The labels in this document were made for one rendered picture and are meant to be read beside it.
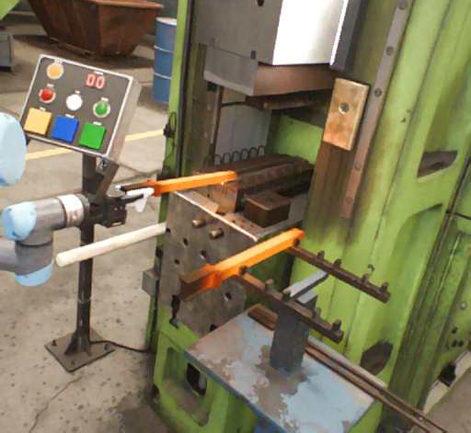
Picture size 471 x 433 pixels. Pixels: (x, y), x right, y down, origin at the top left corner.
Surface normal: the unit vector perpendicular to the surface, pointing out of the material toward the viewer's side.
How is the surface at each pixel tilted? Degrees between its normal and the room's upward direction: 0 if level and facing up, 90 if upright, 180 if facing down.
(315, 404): 0
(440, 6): 90
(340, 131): 90
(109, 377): 0
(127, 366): 0
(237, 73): 90
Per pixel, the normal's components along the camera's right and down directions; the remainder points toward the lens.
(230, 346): 0.14, -0.90
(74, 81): -0.20, -0.15
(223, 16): -0.68, 0.20
